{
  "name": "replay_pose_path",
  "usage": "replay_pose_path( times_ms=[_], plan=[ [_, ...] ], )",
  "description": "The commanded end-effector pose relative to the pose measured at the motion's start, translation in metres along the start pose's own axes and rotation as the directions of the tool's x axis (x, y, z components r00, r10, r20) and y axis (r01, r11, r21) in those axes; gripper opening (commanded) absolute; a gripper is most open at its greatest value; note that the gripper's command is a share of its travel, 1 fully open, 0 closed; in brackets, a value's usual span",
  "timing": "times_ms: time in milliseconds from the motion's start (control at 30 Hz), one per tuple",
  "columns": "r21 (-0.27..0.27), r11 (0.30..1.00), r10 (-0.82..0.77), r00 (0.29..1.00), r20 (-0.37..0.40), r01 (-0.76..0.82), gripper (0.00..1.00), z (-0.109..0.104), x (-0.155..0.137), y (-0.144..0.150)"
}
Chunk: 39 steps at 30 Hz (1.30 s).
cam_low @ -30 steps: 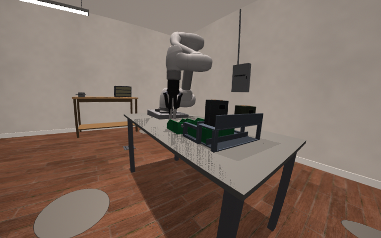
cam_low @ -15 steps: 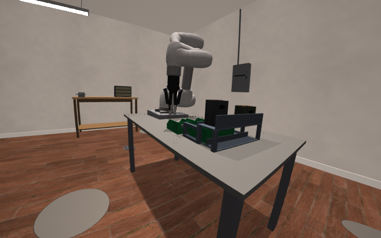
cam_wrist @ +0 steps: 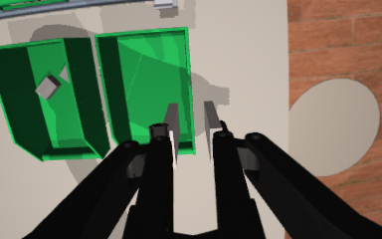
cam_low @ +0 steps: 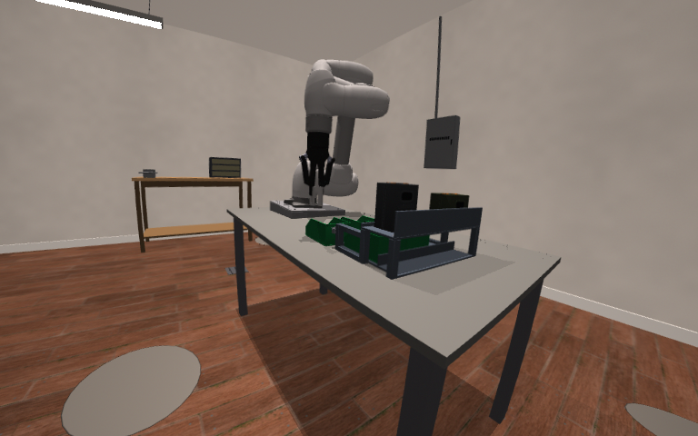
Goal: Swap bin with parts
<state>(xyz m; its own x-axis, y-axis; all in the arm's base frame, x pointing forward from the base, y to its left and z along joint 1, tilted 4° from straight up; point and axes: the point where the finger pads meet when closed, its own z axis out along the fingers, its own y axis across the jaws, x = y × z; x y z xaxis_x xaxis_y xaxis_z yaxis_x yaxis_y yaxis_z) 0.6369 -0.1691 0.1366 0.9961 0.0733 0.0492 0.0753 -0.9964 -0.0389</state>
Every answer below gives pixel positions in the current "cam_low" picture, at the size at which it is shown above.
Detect green open-front bin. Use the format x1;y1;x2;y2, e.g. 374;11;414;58
404;235;430;250
341;216;374;230
344;233;405;263
305;217;351;246

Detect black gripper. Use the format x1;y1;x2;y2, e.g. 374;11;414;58
299;132;335;206

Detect dark grey case with orange latches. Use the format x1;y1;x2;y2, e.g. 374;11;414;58
374;183;419;233

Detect grey metal shelf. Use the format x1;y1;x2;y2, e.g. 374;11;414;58
332;207;483;280

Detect dark green tool case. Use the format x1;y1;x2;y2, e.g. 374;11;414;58
429;193;469;210

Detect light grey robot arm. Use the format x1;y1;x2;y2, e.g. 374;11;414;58
283;60;390;208

